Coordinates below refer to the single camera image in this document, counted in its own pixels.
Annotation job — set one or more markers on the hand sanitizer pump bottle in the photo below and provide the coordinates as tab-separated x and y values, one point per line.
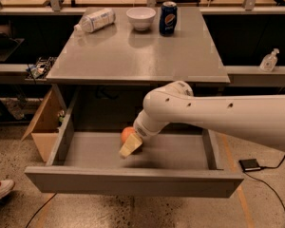
269	61

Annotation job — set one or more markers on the blue Pepsi can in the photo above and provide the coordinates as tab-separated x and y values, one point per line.
168	18

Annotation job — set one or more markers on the grey open top drawer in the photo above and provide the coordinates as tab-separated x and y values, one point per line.
182	161

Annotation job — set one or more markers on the white ceramic bowl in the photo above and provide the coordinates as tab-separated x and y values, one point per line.
141	18

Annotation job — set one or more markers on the grey cabinet counter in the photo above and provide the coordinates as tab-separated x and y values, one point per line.
103	76

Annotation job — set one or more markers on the cardboard box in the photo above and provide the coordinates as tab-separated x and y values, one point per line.
43	127

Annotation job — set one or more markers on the clear plastic water bottle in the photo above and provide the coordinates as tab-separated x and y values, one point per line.
96	20

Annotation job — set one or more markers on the white and red sneaker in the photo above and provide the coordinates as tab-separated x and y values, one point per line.
6	187

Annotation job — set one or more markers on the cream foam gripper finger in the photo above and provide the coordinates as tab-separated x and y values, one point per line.
131	143

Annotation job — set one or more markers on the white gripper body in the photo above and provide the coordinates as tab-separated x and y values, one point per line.
142	130

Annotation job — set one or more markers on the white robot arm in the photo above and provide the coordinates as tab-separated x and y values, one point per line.
257	119

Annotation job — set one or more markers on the orange fruit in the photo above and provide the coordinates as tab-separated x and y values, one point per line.
126	133

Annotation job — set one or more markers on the black foot pedal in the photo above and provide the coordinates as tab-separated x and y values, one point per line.
249	165

